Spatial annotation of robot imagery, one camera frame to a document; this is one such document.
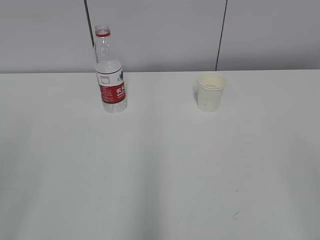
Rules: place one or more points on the clear water bottle red label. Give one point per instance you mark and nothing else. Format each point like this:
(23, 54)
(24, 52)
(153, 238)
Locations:
(109, 72)

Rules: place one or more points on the white paper cup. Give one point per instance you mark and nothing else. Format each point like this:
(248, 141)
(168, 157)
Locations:
(210, 87)

